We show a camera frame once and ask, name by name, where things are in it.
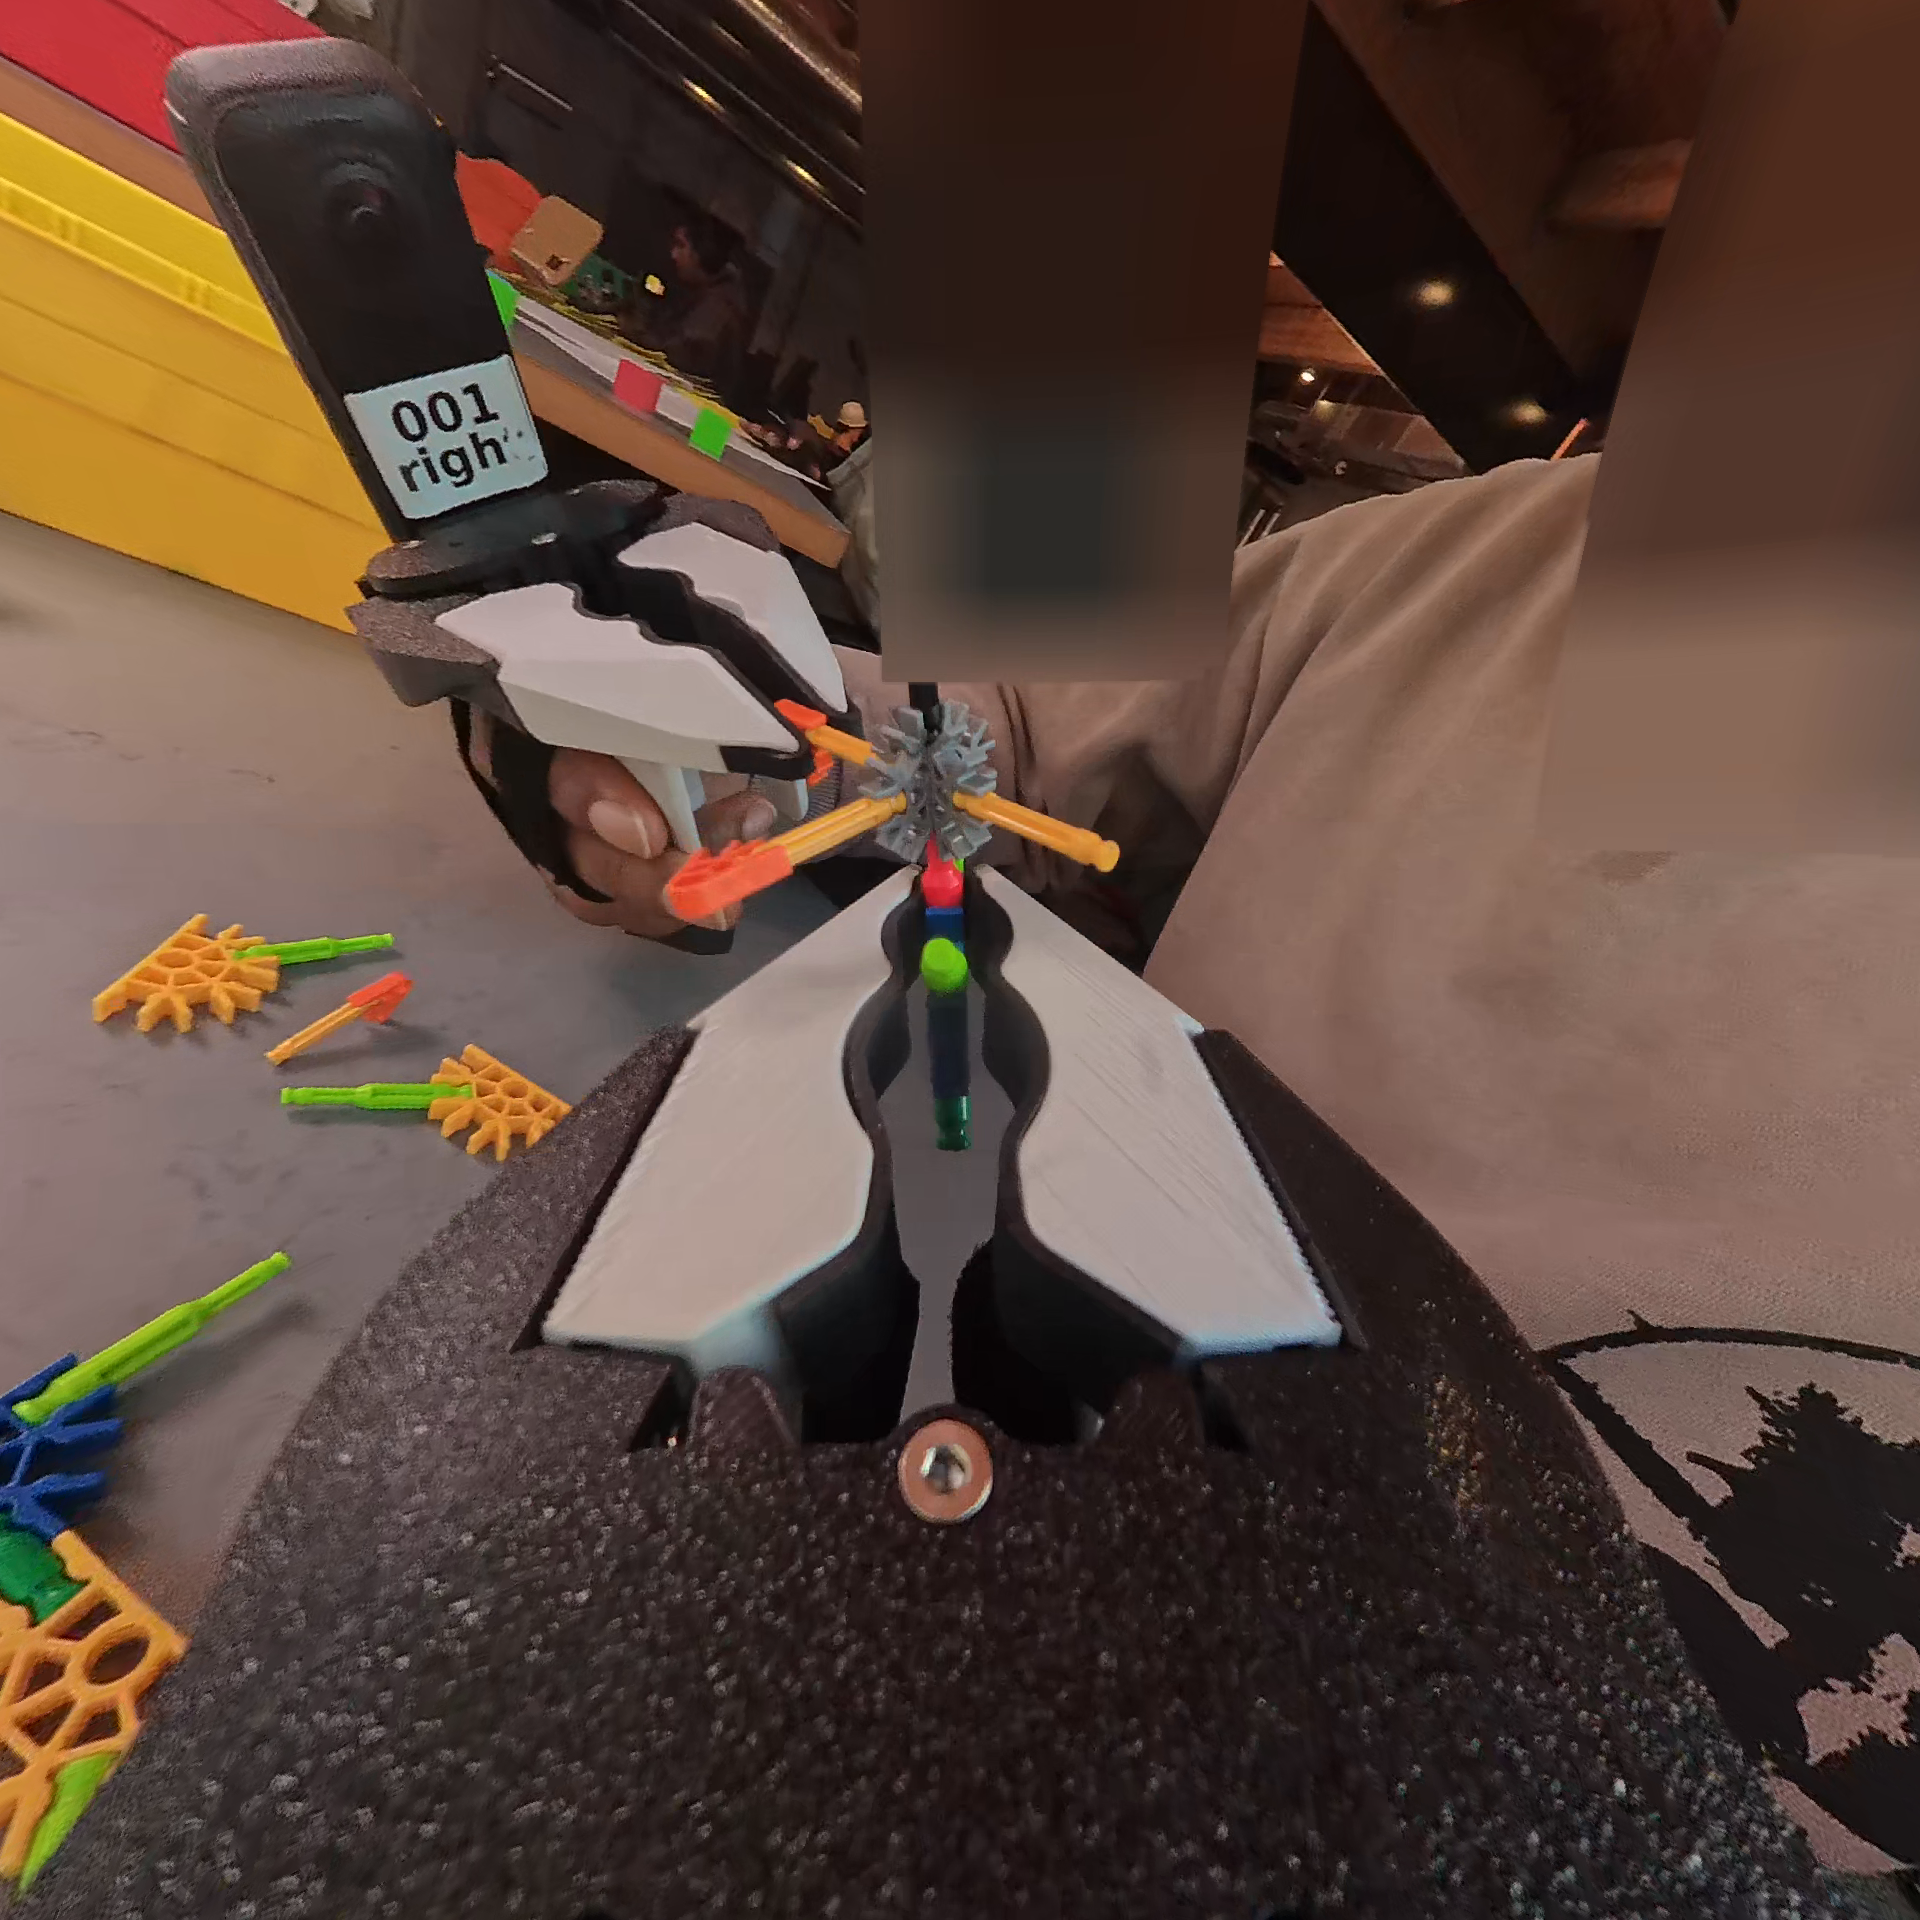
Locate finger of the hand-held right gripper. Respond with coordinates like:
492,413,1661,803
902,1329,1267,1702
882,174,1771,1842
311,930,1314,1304
434,580,819,854
578,522,853,725

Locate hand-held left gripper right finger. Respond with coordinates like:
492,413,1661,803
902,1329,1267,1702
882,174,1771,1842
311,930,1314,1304
965,867,1347,1430

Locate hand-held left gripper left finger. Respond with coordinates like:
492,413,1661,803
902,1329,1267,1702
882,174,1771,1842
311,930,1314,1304
539,867,926,1442

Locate plain yellow rod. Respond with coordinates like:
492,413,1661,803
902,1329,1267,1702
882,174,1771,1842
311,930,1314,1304
957,790,1124,876

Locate large blue connector fan assembly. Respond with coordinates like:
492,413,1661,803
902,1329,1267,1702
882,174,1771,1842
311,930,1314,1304
0,1252,290,1893

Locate person's right hand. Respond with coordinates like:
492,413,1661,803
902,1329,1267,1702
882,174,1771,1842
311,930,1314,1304
542,742,791,941

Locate wooden background table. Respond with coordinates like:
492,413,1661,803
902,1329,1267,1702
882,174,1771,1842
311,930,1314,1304
511,289,857,569

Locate orange red object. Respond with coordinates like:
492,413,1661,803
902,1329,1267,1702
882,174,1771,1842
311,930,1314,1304
454,149,547,273

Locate small cardboard box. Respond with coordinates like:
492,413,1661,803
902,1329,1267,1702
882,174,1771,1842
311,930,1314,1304
512,198,606,289

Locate yellow fan connector green rod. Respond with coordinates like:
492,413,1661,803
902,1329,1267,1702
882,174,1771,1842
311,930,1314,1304
280,1044,571,1163
93,915,396,1039

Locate yellow storage bin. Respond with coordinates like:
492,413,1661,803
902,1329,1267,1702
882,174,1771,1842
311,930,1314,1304
0,111,396,634

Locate stack of red bins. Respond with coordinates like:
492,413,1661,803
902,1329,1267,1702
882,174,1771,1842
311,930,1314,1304
0,0,330,153

